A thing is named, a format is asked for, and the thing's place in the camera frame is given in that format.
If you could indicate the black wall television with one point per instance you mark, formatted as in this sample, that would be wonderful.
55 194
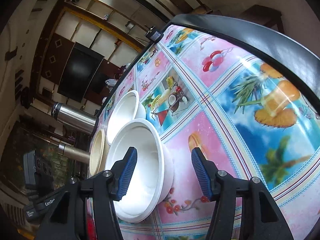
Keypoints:
80 68

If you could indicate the white foam bowl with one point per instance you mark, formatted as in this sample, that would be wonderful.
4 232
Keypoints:
153 174
127 109

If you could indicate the large steel thermos flask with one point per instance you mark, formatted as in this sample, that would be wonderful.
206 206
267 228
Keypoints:
73 117

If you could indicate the slim steel thermos bottle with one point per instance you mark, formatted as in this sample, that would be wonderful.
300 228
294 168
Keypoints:
73 153

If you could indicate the beige ribbed paper bowl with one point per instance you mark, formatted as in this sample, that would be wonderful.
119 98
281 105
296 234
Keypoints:
98 153

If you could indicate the small black blue box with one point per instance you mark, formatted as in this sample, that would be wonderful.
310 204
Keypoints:
154 35

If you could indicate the colourful patterned tablecloth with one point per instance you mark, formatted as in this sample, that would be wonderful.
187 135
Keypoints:
199 90

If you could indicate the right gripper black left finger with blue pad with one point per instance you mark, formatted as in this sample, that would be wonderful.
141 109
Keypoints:
66 215

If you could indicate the black GenRobot.AI handle device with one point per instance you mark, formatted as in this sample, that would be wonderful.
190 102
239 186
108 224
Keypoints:
38 177

